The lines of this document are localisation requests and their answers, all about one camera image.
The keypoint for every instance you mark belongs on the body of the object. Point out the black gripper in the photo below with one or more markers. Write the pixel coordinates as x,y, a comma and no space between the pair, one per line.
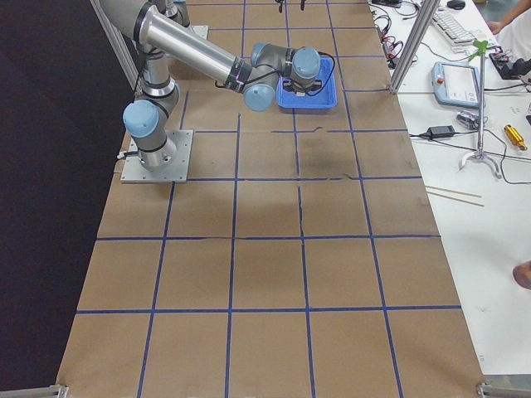
299,86

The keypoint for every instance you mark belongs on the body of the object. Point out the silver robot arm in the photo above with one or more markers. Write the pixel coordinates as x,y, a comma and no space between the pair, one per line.
157,36

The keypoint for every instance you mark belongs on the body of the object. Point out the blue plastic tray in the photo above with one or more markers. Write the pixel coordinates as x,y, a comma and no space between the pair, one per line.
317,100

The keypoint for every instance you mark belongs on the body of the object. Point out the black computer mouse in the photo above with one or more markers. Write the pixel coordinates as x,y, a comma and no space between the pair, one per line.
456,4

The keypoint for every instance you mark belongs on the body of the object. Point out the white keyboard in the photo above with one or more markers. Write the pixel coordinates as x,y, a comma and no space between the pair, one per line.
451,30

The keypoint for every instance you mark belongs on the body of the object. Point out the teach pendant tablet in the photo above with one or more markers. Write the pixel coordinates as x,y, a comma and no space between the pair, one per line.
456,85

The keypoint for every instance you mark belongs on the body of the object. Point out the silver stand with green clip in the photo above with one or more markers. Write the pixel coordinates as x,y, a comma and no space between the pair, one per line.
478,155

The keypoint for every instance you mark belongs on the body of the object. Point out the black power adapter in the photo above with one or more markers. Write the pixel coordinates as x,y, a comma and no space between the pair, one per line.
444,131

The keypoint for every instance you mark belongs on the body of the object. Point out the wooden chopstick pair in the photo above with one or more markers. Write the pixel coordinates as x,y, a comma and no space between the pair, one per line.
454,195

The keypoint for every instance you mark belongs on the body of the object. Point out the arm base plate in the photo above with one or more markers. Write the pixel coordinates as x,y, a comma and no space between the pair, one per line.
200,30
169,164

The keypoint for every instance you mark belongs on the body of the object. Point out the aluminium frame post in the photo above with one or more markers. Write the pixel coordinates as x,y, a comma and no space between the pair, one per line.
416,35

